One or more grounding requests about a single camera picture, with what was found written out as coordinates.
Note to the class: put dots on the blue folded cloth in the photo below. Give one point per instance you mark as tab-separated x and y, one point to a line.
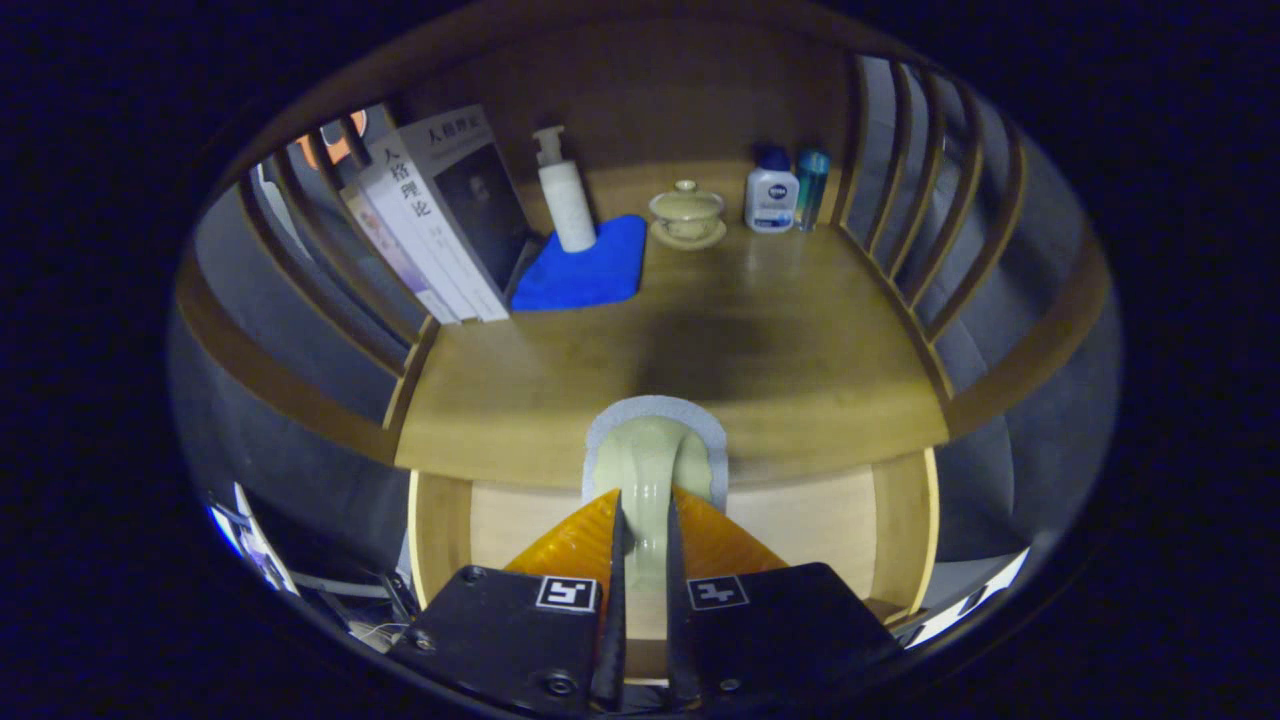
585	275

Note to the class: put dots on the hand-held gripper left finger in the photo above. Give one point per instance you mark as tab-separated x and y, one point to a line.
612	620

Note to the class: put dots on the wooden drawer with black knob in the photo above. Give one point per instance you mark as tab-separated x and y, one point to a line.
800	520

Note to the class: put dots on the thin white book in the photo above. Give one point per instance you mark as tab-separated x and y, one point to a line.
425	225

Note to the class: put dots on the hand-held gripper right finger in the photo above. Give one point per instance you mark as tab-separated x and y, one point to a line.
678	620

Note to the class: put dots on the purple spine book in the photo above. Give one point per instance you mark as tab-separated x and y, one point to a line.
395	255

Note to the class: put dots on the teal slim bottle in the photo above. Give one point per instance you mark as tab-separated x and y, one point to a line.
812	190

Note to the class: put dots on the wooden countertop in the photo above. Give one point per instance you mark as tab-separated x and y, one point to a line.
780	350

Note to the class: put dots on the white pump bottle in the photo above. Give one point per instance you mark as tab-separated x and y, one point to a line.
567	205

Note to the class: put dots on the brown wooden cabinet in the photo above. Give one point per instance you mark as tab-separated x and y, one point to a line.
640	90

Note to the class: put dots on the white furniture piece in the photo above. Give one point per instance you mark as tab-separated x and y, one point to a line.
965	605

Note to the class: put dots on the white lotion bottle blue cap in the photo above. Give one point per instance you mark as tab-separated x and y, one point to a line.
771	195

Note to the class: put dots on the beige lidded ceramic teacup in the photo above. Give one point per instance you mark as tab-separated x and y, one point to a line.
687	212

